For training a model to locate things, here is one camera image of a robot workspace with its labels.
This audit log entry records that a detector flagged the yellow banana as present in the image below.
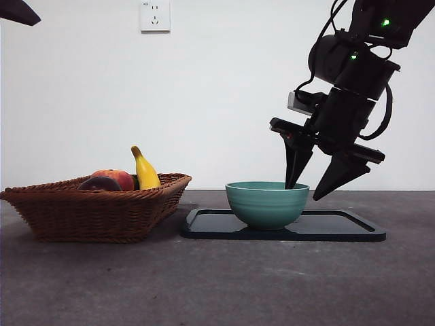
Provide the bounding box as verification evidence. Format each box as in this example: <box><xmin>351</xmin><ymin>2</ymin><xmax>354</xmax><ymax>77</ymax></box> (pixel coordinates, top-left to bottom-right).
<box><xmin>130</xmin><ymin>146</ymin><xmax>162</xmax><ymax>191</ymax></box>

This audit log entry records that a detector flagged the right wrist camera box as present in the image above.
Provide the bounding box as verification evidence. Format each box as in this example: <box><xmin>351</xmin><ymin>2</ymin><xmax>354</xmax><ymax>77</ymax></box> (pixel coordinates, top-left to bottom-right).
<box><xmin>287</xmin><ymin>90</ymin><xmax>329</xmax><ymax>115</ymax></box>

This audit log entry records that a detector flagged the black looped gripper cable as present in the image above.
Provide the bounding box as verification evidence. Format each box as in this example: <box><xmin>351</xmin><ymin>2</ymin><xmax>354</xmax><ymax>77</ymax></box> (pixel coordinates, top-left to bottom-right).
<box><xmin>358</xmin><ymin>83</ymin><xmax>394</xmax><ymax>141</ymax></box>

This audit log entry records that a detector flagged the brown wicker basket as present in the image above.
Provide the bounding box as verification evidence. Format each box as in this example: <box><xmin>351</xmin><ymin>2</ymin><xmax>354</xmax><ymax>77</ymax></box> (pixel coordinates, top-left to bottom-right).
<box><xmin>0</xmin><ymin>173</ymin><xmax>193</xmax><ymax>245</ymax></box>

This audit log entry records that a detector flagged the red orange peach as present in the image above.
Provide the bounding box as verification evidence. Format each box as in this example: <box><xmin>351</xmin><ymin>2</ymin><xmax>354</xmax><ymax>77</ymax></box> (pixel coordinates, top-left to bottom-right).
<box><xmin>90</xmin><ymin>169</ymin><xmax>135</xmax><ymax>192</ymax></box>

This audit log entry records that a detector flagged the dark purple plum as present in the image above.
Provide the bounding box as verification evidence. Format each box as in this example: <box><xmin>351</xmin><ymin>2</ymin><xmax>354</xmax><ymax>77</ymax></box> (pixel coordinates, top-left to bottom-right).
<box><xmin>76</xmin><ymin>176</ymin><xmax>123</xmax><ymax>192</ymax></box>

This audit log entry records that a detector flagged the white wall socket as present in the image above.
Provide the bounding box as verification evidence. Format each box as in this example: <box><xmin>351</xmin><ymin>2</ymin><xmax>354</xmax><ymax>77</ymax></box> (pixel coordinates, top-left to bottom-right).
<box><xmin>140</xmin><ymin>1</ymin><xmax>171</xmax><ymax>34</ymax></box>

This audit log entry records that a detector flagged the teal ribbed bowl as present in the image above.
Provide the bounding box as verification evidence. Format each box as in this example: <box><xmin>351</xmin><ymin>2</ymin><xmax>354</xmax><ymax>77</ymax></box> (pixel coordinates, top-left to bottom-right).
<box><xmin>225</xmin><ymin>181</ymin><xmax>311</xmax><ymax>232</ymax></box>

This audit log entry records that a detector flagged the black camera cable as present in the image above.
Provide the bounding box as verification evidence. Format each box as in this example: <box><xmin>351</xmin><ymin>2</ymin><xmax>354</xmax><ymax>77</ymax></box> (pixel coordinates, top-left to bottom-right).
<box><xmin>294</xmin><ymin>0</ymin><xmax>349</xmax><ymax>103</ymax></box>

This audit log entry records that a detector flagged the black rectangular tray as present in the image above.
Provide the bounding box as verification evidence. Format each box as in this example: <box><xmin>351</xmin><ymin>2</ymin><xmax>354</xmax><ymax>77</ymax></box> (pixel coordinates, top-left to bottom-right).
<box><xmin>179</xmin><ymin>209</ymin><xmax>387</xmax><ymax>242</ymax></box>

